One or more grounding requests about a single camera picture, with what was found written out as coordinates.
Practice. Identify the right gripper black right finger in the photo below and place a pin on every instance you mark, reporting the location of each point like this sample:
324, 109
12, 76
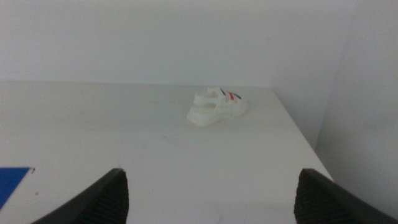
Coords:
320, 202

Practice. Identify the blue rectangular mat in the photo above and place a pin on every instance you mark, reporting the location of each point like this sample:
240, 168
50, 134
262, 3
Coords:
9, 182

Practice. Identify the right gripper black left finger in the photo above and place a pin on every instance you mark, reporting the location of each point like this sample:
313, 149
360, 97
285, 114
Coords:
102, 202

